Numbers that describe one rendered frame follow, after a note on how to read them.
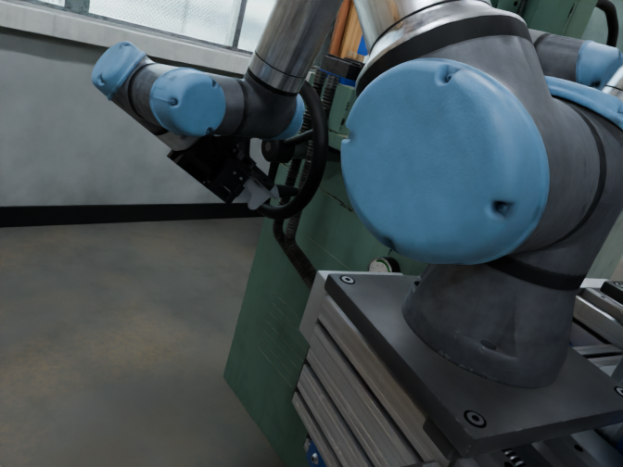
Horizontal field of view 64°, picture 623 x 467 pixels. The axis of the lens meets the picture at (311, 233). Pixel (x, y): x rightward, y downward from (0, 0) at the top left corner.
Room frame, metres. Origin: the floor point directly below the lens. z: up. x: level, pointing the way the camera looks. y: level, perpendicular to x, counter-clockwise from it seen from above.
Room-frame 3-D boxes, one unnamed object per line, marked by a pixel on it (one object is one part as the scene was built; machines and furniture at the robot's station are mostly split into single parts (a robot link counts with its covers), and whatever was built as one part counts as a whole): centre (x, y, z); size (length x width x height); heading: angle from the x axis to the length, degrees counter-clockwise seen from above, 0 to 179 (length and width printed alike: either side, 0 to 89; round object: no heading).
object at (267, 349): (1.30, -0.22, 0.35); 0.58 x 0.45 x 0.71; 133
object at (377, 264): (0.88, -0.16, 0.65); 0.06 x 0.04 x 0.08; 43
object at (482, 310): (0.43, -0.18, 0.87); 0.15 x 0.15 x 0.10
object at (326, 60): (1.07, 0.00, 0.99); 0.13 x 0.11 x 0.06; 43
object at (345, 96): (1.08, 0.00, 0.91); 0.15 x 0.14 x 0.09; 43
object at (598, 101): (0.42, -0.18, 0.98); 0.13 x 0.12 x 0.14; 137
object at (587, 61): (0.78, -0.29, 1.09); 0.11 x 0.08 x 0.09; 43
